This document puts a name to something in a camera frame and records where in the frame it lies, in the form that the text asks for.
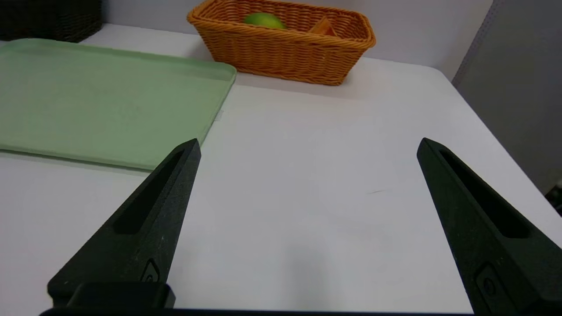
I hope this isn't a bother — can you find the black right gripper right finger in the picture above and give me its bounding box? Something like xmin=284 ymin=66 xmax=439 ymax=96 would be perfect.
xmin=416 ymin=137 xmax=562 ymax=316

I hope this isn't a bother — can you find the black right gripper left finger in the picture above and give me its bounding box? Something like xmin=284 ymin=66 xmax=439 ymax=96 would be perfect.
xmin=39 ymin=138 xmax=202 ymax=313

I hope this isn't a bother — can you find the green lime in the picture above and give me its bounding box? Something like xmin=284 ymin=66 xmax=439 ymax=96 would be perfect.
xmin=243 ymin=12 xmax=287 ymax=31

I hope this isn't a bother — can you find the orange toy fruit tart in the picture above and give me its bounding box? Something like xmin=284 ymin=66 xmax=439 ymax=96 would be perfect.
xmin=308 ymin=16 xmax=338 ymax=37

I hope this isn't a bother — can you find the orange wicker basket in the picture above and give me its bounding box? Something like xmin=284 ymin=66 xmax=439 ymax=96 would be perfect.
xmin=187 ymin=0 xmax=377 ymax=86

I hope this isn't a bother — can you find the dark brown wicker basket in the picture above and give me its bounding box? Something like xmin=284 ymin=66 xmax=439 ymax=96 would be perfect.
xmin=0 ymin=0 xmax=103 ymax=43

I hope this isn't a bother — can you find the light green plastic tray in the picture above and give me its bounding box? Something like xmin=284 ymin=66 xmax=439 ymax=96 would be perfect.
xmin=0 ymin=38 xmax=238 ymax=171

